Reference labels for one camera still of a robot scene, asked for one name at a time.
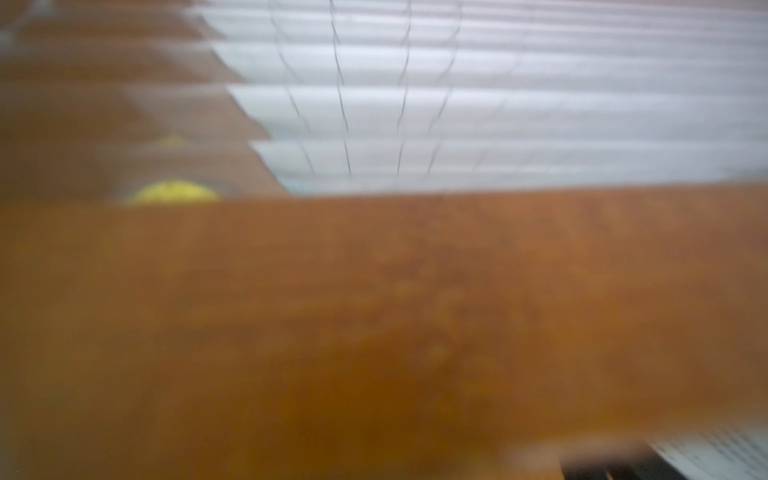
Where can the wooden three-tier shelf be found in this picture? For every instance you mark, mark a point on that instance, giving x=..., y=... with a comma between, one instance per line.
x=377, y=239

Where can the large white labelled jar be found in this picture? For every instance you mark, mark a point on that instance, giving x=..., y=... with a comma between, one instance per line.
x=732, y=454

